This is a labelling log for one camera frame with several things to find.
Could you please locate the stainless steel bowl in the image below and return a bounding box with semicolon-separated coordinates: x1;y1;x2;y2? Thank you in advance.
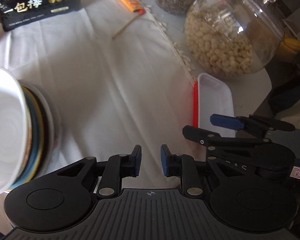
19;80;62;179

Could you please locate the blue enamel bowl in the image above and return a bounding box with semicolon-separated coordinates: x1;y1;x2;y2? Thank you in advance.
8;86;45;191

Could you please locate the white paper noodle bowl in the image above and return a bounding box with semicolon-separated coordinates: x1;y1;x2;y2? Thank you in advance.
0;67;32;194

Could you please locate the white plastic tray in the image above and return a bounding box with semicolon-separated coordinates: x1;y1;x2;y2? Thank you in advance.
193;73;236;138

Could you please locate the white tablecloth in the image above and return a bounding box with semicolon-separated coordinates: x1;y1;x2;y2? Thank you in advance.
0;0;193;188

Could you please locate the glass jar of peanuts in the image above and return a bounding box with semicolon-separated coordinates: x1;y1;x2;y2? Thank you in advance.
185;0;284;79

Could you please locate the wooden chopstick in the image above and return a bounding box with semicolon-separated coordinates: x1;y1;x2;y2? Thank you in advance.
112;14;141;39

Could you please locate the orange snack tube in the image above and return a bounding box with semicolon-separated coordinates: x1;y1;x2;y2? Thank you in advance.
119;0;146;15

